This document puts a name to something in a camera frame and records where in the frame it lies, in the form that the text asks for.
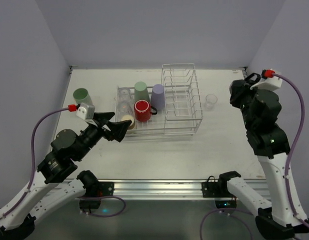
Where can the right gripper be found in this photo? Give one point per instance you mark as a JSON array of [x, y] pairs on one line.
[[237, 93]]

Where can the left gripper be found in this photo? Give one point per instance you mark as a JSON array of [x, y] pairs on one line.
[[102, 125]]

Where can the cream and brown cup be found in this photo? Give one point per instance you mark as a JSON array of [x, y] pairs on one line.
[[128, 117]]

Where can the clear glass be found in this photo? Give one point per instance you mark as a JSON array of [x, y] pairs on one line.
[[124, 108], [124, 94], [210, 101]]

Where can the red mug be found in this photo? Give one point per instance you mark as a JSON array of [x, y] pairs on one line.
[[143, 111]]

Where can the light green cup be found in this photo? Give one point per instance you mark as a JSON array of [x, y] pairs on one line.
[[81, 95]]

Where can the black mug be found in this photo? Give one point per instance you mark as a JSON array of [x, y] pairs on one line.
[[253, 78]]

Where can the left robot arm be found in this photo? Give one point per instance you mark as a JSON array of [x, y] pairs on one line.
[[19, 217]]

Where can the green cup in low rack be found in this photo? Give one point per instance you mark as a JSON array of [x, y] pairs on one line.
[[141, 92]]

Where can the purple cup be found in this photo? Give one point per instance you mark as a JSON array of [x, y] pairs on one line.
[[157, 99]]

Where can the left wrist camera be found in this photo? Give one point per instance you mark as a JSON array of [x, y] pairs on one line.
[[86, 112]]

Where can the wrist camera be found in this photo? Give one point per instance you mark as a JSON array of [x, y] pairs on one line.
[[86, 112], [270, 84]]

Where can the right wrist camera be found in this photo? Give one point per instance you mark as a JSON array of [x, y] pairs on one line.
[[270, 84]]

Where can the low white wire rack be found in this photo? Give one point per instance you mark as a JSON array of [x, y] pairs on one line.
[[153, 127]]

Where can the tall white wire rack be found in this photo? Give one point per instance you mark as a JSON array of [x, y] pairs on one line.
[[183, 105]]

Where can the aluminium mounting rail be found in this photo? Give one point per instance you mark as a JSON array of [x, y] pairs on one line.
[[156, 189]]

